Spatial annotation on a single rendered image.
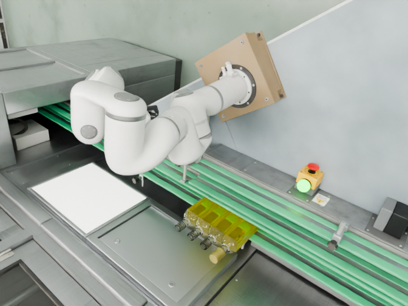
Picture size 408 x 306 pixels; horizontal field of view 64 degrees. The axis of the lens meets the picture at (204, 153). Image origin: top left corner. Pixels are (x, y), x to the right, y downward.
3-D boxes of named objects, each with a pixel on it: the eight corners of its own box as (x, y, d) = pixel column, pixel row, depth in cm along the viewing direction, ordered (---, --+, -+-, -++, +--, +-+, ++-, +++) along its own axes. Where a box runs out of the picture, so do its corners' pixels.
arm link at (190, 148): (176, 113, 77) (195, 173, 82) (204, 90, 98) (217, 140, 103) (141, 120, 80) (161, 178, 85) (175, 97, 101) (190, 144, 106)
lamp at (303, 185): (297, 186, 116) (294, 190, 114) (300, 176, 114) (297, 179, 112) (309, 192, 114) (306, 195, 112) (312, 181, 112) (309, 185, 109)
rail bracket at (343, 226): (337, 224, 105) (323, 246, 96) (345, 206, 102) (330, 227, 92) (350, 230, 103) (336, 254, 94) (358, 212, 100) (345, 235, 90)
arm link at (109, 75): (95, 133, 87) (100, 105, 105) (129, 100, 85) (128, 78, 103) (68, 112, 83) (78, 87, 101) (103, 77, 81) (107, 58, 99)
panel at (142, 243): (92, 165, 170) (27, 192, 146) (92, 159, 168) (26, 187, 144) (237, 258, 126) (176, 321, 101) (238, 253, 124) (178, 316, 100)
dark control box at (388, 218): (378, 214, 109) (372, 227, 103) (387, 195, 105) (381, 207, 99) (405, 226, 105) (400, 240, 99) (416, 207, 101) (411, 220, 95)
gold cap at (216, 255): (226, 257, 108) (218, 265, 105) (217, 254, 110) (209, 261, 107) (224, 249, 107) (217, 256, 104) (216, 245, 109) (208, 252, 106)
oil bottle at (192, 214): (214, 198, 136) (180, 223, 121) (216, 187, 134) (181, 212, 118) (225, 204, 134) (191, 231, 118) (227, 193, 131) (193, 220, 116)
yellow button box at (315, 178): (302, 179, 123) (293, 187, 117) (306, 163, 119) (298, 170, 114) (319, 187, 119) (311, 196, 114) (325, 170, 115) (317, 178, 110)
